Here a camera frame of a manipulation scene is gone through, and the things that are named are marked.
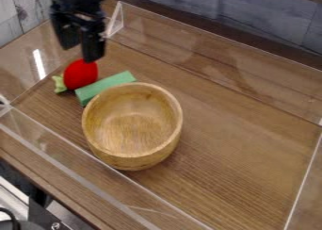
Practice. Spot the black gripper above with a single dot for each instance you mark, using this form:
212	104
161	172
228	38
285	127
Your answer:
78	12

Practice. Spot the red plush strawberry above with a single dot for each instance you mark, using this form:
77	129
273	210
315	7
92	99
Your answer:
76	76

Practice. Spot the green foam block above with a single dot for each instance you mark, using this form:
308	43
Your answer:
86	92

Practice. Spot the wooden bowl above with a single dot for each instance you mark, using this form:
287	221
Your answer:
132	124

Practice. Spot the clear acrylic enclosure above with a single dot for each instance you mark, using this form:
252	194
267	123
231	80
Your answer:
245	171

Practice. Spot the black metal bracket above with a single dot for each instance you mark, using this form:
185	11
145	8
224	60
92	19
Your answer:
42	218

